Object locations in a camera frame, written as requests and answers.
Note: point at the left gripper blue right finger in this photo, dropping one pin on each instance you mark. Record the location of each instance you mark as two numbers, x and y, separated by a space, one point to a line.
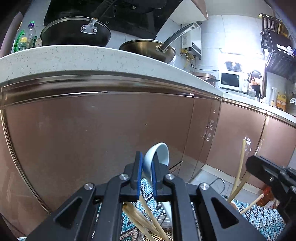
158 172

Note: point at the white water heater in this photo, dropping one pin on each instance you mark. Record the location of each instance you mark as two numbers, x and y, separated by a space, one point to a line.
192 42

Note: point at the black range hood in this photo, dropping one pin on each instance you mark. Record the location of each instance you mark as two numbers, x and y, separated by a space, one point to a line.
140 18

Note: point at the brass coloured wok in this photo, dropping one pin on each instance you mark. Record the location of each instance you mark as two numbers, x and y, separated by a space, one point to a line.
161 51

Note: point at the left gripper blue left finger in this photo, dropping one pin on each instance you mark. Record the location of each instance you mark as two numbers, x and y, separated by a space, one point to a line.
135 180

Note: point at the cooking oil bottle on floor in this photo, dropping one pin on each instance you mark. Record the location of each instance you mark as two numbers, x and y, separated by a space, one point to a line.
268 196

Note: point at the zigzag patterned table mat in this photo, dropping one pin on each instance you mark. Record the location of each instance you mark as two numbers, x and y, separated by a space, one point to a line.
197 213

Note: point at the black wok with lid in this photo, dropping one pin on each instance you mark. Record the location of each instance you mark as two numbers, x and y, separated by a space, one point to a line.
76 30

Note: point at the copper rice cooker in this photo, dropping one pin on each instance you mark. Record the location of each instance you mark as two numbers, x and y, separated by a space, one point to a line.
211 79

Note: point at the chrome kitchen faucet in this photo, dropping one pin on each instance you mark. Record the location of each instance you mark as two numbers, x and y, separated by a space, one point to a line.
255 85

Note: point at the black dish rack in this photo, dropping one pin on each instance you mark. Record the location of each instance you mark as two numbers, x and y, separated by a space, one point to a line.
275 39

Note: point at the yellow detergent bottle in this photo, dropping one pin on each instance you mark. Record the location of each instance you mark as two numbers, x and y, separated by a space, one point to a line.
281 102

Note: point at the white microwave oven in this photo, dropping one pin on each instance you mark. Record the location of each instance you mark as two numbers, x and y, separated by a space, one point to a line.
236 81

